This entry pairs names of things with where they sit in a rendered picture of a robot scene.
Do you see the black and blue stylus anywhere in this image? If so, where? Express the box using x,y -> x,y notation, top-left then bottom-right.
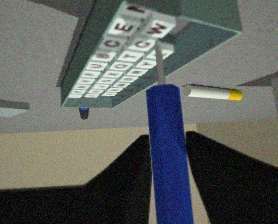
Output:
79,108 -> 89,120

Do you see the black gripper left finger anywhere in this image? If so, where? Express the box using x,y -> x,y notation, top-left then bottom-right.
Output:
0,134 -> 152,224

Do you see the blue and grey stylus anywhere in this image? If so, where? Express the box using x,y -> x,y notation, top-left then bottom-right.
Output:
146,44 -> 194,224

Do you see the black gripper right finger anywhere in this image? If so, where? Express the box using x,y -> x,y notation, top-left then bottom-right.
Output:
186,131 -> 278,224

